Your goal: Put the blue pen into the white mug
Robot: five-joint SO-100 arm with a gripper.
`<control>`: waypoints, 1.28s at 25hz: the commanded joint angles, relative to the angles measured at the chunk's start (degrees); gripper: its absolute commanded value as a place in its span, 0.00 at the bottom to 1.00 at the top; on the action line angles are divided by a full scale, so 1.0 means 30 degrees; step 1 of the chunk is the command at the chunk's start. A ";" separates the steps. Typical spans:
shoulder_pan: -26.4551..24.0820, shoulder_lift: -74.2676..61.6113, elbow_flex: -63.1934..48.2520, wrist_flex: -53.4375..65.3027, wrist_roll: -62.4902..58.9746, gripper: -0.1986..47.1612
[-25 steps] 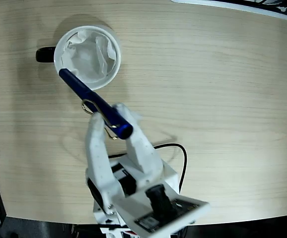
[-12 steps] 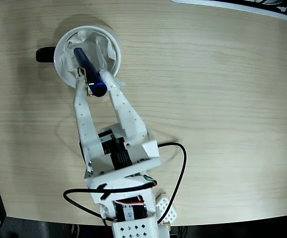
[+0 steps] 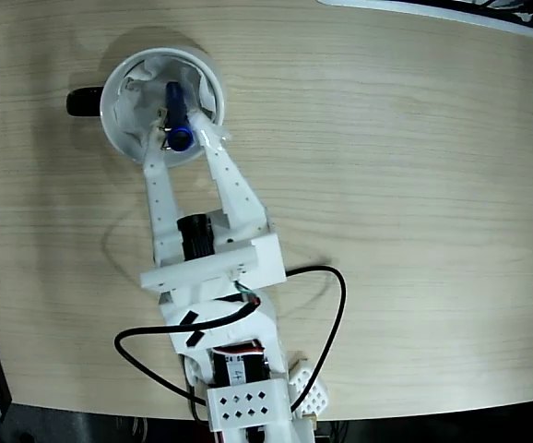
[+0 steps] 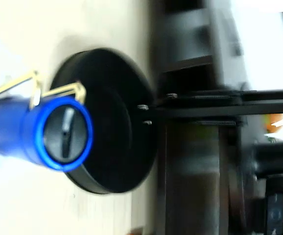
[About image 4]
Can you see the blue metal pen with clip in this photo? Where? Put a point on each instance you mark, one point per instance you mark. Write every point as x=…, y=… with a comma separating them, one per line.
x=9, y=124

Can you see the black round stand base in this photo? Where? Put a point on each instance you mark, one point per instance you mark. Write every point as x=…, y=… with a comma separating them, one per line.
x=112, y=122

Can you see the dark shelf unit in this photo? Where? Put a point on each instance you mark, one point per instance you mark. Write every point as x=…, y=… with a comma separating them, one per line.
x=180, y=36

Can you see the black horizontal bar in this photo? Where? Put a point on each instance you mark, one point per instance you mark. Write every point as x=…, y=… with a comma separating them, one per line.
x=276, y=159

